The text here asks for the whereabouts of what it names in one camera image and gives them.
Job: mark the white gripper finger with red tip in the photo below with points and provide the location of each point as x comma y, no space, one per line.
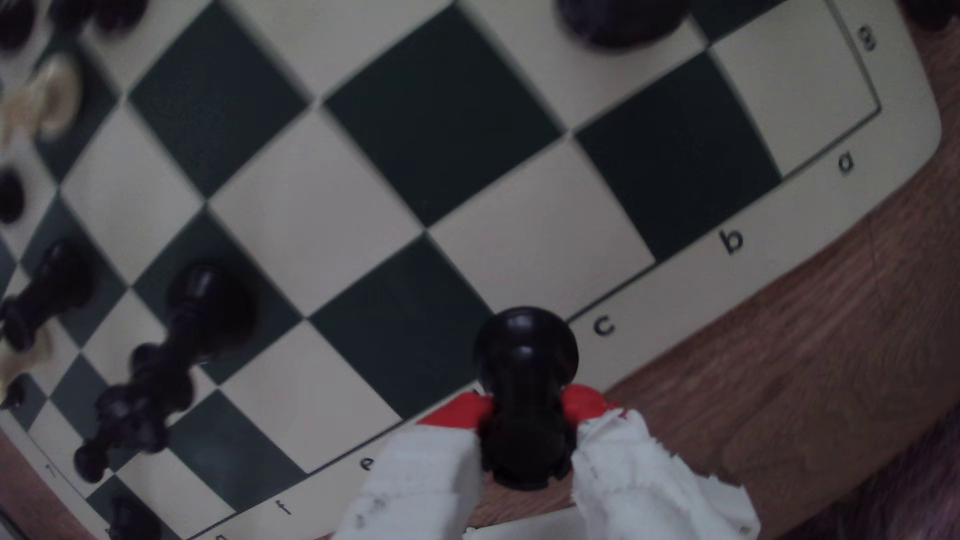
645,487
420,487

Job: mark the black pawn chess piece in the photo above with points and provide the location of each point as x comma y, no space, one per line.
525,360
9,196
97,11

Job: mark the black king chess piece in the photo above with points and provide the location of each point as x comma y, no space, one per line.
133,519

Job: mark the black rook chess piece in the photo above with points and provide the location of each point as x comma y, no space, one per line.
619,19
56,285

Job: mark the white rook chess piece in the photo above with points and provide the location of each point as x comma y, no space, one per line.
22,360

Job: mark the white knight chess piece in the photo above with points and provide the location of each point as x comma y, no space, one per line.
49,97

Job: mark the green and cream chessboard mat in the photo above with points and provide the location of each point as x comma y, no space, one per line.
450,112

